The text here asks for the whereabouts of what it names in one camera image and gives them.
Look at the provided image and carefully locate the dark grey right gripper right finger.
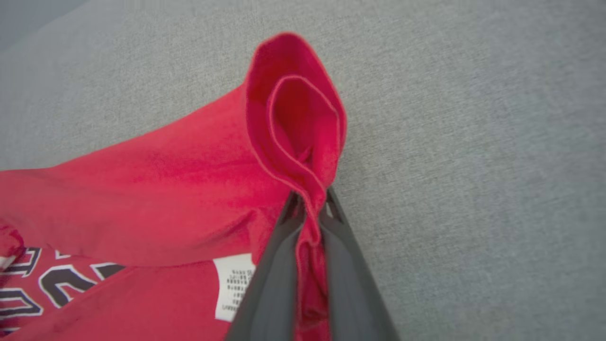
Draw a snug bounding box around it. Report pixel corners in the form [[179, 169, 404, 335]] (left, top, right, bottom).
[[319, 186, 401, 341]]

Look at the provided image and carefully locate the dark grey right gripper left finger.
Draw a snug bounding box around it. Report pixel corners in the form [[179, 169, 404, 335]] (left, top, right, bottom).
[[225, 191, 304, 341]]

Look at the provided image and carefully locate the red and white jersey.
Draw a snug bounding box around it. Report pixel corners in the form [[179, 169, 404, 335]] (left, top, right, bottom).
[[0, 32, 348, 341]]

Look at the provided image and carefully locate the grey fabric sofa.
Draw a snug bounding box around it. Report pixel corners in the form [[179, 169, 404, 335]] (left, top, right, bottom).
[[0, 0, 606, 341]]

